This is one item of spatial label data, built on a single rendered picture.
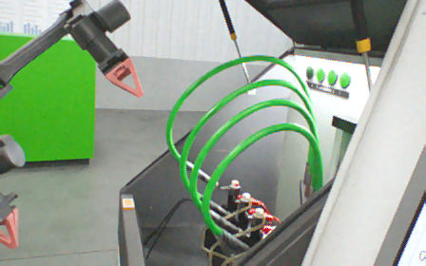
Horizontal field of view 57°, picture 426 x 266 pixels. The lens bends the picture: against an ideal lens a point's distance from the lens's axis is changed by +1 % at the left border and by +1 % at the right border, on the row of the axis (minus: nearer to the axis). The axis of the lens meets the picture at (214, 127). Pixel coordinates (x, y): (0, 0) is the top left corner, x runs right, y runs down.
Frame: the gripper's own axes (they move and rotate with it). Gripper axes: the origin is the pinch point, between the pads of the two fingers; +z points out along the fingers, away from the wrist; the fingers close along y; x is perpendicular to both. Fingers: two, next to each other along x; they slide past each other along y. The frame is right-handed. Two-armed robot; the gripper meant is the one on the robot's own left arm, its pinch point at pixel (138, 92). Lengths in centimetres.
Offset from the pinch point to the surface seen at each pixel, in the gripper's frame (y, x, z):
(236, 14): 654, -250, -85
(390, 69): -37, -30, 25
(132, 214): 21.5, 22.9, 22.5
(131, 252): 2.7, 25.0, 27.3
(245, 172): 40, -11, 38
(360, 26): -34.4, -31.6, 17.8
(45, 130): 314, 92, -70
